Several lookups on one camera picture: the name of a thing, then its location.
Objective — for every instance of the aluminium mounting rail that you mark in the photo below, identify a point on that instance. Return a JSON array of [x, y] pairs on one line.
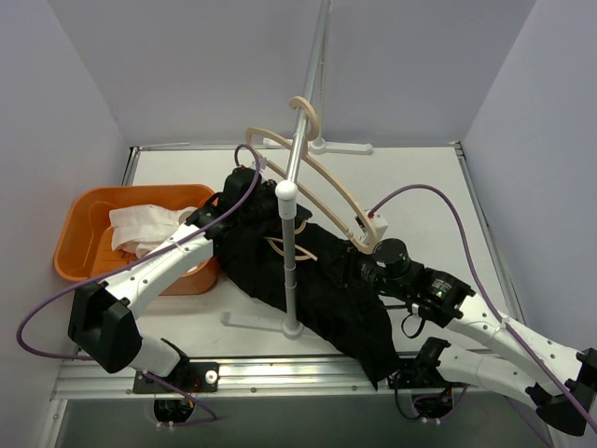
[[237, 378]]

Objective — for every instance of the black garment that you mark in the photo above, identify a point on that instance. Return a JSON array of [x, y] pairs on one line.
[[331, 301]]

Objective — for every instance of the silver clothes rack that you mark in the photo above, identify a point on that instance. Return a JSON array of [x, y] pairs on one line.
[[308, 128]]

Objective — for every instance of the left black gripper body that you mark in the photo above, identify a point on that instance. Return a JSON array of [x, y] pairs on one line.
[[269, 197]]

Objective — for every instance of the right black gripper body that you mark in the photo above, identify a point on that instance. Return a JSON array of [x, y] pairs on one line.
[[366, 269]]

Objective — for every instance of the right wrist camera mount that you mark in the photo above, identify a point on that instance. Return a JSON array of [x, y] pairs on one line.
[[373, 227]]

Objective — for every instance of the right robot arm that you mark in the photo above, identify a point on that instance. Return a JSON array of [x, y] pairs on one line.
[[558, 382]]

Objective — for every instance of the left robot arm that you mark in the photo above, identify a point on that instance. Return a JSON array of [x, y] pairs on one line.
[[105, 310]]

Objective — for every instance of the orange plastic basket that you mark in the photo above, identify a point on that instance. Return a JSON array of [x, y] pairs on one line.
[[84, 248]]

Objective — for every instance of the white pleated skirt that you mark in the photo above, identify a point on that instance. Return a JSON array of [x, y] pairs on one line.
[[140, 229]]

